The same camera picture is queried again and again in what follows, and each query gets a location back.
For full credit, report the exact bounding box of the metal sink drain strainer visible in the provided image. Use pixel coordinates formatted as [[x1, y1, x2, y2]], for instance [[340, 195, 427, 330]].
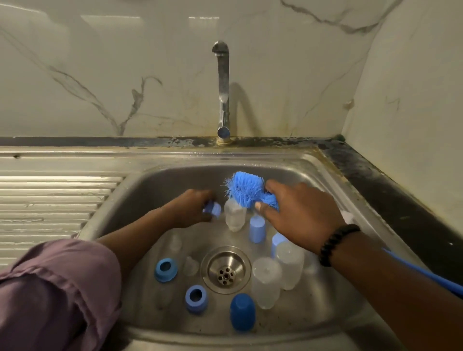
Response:
[[200, 246, 253, 295]]

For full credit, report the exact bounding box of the translucent bottle front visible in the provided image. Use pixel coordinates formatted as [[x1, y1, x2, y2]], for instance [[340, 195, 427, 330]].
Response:
[[251, 256, 284, 311]]

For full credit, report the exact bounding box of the person's right forearm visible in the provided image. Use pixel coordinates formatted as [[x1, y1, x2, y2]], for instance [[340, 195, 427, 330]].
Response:
[[329, 231, 463, 351]]

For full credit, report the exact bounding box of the stainless steel sink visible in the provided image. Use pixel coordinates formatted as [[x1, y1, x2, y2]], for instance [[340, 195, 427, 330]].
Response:
[[0, 145, 435, 351]]

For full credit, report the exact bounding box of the person's right hand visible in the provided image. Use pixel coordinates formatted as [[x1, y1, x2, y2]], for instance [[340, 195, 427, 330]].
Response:
[[254, 179, 347, 255]]

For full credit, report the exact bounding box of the blue cylindrical bottle cap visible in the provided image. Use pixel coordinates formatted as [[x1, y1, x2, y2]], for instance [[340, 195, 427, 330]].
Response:
[[271, 231, 289, 256], [249, 214, 267, 244]]

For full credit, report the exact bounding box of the black bead bracelet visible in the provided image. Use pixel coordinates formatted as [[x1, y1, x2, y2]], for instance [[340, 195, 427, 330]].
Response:
[[318, 223, 362, 268]]

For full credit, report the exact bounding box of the person's left hand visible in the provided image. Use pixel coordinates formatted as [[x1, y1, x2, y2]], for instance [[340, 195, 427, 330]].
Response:
[[160, 188, 218, 230]]

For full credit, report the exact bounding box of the person's left forearm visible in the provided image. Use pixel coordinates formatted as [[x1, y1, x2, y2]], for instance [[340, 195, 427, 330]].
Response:
[[94, 208, 175, 284]]

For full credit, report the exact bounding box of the pink shirt sleeve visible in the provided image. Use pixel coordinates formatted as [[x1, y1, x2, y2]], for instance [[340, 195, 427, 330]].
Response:
[[0, 239, 123, 351]]

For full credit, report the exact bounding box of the cartoon print baby bottle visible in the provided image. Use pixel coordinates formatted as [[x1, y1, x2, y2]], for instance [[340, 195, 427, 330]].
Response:
[[224, 199, 247, 233]]

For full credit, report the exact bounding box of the translucent bottle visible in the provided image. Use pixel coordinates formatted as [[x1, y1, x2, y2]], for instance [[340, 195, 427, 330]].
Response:
[[251, 256, 284, 311], [275, 241, 306, 292]]

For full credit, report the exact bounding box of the blue and white bottle brush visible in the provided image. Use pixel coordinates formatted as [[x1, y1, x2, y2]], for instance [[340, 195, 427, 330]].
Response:
[[225, 171, 463, 299]]

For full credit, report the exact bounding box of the chrome sink faucet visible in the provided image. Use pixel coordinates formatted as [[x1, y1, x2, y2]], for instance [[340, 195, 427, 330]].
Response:
[[212, 41, 232, 141]]

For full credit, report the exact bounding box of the dark blue dome cap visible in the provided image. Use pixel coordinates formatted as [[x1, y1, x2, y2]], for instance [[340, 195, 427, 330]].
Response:
[[230, 292, 258, 333]]

